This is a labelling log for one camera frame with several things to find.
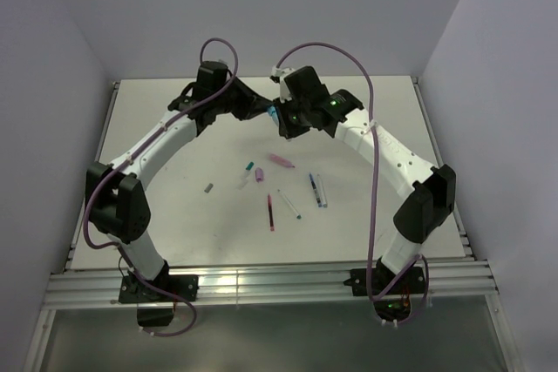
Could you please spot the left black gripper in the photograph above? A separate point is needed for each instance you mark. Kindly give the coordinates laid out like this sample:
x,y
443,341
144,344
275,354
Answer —
x,y
253,104

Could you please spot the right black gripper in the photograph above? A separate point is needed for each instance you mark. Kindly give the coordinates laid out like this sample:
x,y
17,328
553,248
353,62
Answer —
x,y
287,130

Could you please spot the light blue highlighter cap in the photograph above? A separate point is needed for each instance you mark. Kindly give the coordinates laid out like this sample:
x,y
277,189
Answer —
x,y
270,109

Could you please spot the light blue highlighter pen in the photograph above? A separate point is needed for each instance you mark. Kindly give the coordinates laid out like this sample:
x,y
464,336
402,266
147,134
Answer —
x,y
274,119

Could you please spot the pink highlighter pen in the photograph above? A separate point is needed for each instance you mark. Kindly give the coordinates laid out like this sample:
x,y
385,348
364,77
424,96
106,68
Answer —
x,y
281,161

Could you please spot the purple highlighter cap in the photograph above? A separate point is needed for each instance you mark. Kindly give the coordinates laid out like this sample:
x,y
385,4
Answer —
x,y
259,175

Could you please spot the white teal marker pen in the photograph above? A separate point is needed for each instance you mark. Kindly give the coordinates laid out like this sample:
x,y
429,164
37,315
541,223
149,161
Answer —
x,y
291,206

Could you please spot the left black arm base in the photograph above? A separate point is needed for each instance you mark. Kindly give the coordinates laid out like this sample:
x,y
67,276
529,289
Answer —
x,y
157,303

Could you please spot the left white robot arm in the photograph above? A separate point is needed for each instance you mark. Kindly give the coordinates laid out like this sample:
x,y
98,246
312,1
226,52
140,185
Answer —
x,y
115,194

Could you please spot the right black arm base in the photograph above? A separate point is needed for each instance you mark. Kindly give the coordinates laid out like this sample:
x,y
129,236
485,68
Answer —
x,y
393,303

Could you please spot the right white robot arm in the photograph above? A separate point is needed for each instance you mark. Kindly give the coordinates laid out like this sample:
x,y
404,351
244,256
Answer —
x,y
428,192

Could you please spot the white light blue pen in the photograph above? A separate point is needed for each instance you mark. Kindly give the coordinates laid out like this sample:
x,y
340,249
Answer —
x,y
321,191

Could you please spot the red gel pen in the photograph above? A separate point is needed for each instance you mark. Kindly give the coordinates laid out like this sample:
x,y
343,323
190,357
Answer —
x,y
270,213

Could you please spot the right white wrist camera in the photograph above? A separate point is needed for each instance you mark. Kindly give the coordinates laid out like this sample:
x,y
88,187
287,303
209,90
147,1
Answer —
x,y
277,76

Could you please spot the aluminium frame rail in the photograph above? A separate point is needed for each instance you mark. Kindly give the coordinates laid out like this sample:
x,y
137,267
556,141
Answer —
x,y
285,283

